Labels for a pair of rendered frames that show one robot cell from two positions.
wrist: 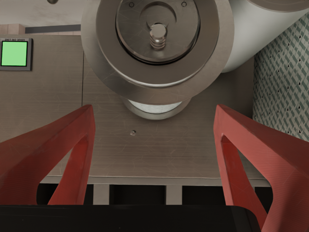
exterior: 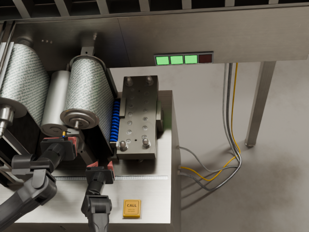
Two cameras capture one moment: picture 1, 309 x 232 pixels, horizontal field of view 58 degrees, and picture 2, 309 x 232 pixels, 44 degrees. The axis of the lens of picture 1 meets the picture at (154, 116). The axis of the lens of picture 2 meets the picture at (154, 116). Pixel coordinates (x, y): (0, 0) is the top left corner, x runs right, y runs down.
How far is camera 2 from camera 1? 1.26 m
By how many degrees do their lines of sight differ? 55
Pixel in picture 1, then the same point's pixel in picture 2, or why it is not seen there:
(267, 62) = (44, 85)
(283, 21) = (48, 118)
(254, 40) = (53, 106)
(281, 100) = (36, 85)
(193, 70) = (67, 116)
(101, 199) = (102, 8)
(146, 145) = (86, 31)
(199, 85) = (64, 112)
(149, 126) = (87, 38)
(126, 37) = (84, 121)
